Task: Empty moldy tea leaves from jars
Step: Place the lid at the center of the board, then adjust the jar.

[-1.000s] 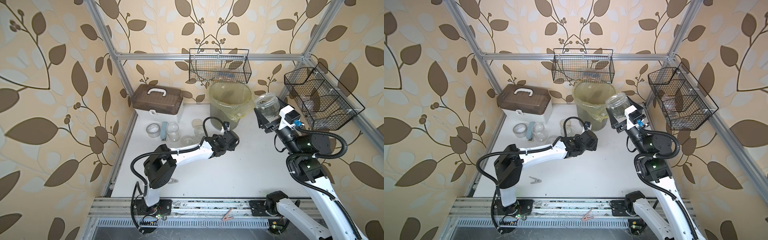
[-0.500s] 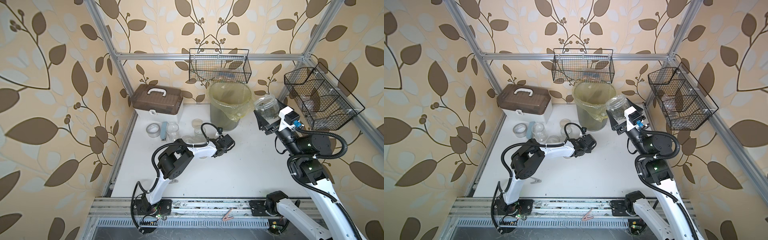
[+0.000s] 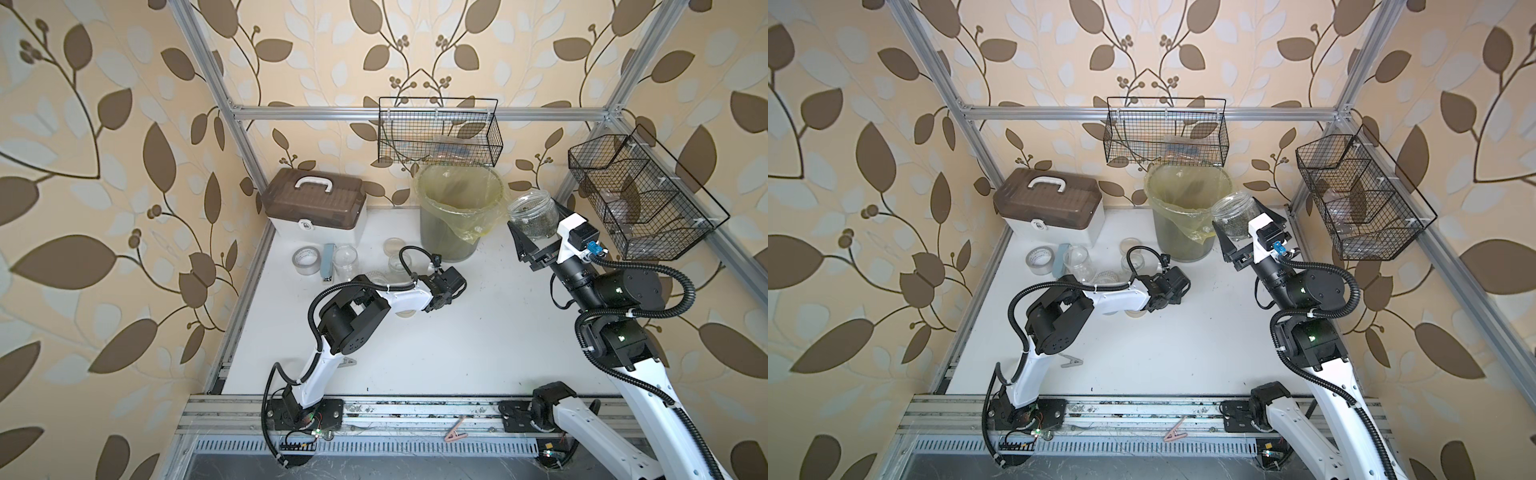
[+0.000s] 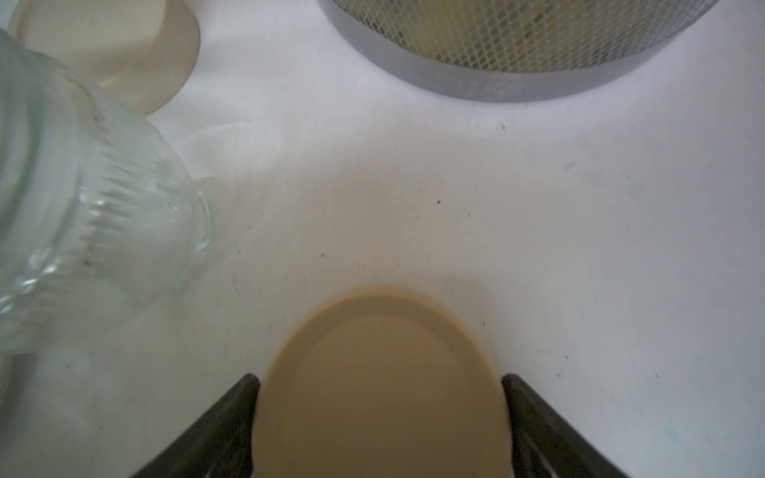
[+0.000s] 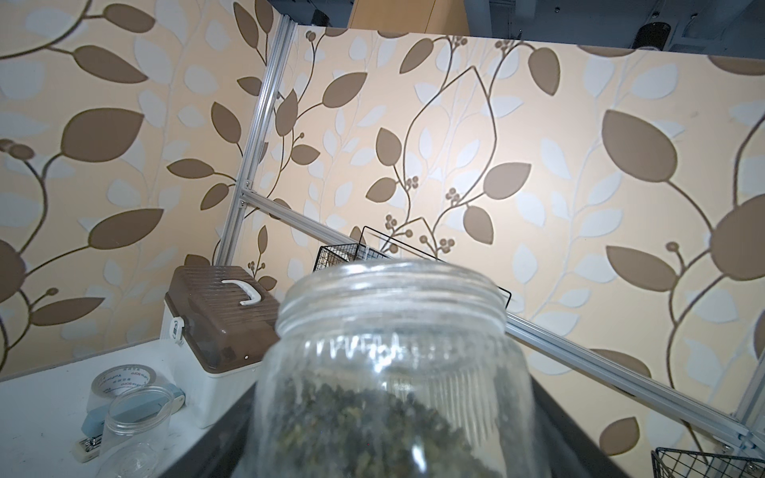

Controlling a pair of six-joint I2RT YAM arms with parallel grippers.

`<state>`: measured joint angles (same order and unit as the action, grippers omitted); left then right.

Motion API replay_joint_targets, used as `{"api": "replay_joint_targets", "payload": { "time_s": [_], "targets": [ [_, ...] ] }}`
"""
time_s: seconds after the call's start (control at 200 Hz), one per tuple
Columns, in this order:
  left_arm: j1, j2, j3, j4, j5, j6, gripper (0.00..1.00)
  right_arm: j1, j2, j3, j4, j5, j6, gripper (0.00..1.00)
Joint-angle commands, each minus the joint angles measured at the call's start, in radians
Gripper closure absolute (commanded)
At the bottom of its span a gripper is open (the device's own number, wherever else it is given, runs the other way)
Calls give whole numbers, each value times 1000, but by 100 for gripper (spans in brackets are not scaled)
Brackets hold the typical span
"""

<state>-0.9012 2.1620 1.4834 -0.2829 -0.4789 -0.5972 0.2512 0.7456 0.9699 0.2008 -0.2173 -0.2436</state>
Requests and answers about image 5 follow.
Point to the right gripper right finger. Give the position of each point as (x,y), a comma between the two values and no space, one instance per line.
(565,445)

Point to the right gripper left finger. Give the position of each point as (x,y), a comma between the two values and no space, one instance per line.
(219,451)

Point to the clear jar with tea leaves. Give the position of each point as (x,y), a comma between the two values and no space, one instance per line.
(136,456)

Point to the jar with beige lid back-right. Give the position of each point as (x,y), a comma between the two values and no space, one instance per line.
(394,368)

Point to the tape roll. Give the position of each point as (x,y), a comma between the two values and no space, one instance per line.
(114,382)

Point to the brown lidded storage box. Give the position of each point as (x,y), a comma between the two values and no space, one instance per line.
(219,323)

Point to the right wire basket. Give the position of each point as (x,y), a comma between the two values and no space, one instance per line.
(676,463)

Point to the wire basket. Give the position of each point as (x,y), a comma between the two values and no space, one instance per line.
(676,463)
(358,251)

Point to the back wire basket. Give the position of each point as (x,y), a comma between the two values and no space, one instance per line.
(358,251)

